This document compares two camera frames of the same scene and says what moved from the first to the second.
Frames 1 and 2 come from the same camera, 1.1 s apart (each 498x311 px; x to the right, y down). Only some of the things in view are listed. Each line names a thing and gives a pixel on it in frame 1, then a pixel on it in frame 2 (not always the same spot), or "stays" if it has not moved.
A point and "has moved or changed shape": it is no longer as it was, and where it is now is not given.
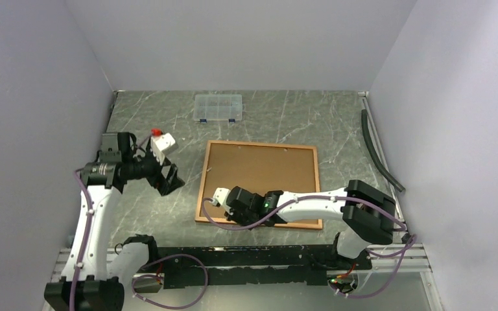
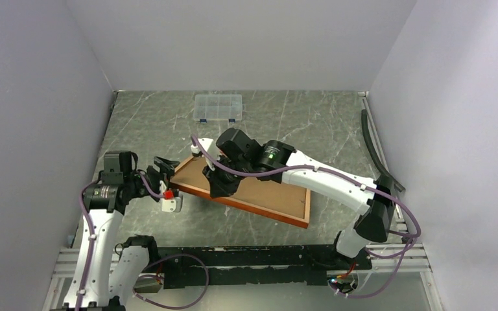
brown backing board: x=259 y=168 has moved or changed shape
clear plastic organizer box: x=218 y=107 stays
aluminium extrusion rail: x=415 y=260 stays
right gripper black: x=234 y=216 to x=218 y=187
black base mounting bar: x=193 y=265 stays
